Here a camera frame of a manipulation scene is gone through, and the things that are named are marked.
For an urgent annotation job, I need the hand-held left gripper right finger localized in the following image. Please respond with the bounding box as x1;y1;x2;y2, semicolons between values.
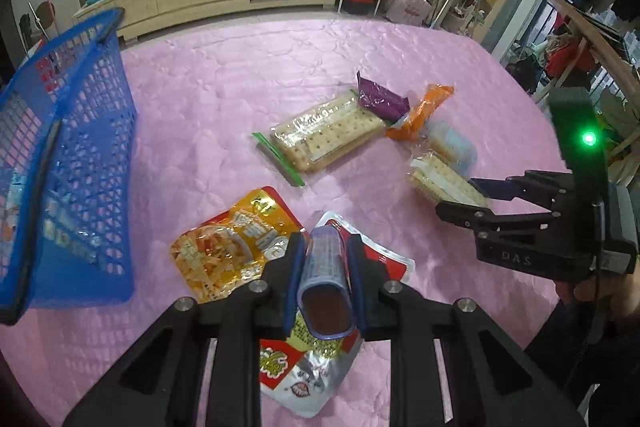
347;234;586;427

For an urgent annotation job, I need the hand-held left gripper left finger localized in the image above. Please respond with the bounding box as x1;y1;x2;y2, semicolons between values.
62;231;307;427

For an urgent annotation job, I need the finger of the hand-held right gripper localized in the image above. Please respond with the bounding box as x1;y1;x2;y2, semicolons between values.
436;199;566;235
470;171;576;210

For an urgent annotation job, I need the translucent blue wafer packet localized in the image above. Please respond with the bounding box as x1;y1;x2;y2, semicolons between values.
298;227;358;342

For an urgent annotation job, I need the small clear cracker pack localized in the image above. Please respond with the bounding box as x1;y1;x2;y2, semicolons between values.
407;151;493;210

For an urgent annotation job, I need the orange snack packet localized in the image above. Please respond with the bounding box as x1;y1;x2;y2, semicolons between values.
385;83;456;142

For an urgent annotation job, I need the large green-edged cracker pack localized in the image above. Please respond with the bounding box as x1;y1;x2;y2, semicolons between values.
251;88;387;186

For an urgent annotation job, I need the blue plastic basket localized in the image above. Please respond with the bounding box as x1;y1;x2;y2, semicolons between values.
0;7;138;325

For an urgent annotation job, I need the person's right hand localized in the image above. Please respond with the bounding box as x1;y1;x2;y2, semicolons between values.
555;279;608;308

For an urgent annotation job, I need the pale blue wafer packet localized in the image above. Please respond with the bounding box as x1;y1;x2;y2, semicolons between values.
425;119;476;175

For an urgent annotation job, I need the yellow orange snack pouch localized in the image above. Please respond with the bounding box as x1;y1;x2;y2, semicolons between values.
170;186;305;305

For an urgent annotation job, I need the red silver snack pouch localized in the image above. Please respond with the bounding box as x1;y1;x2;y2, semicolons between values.
259;211;417;419

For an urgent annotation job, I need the purple snack packet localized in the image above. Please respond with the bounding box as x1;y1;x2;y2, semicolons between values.
356;71;412;124

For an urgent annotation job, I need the wooden chair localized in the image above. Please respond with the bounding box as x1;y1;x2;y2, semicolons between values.
535;0;640;188

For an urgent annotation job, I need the pink gift bag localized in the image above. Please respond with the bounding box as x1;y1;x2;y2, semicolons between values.
387;0;433;26

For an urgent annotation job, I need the mop with metal handle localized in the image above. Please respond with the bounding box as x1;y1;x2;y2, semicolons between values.
30;3;46;42

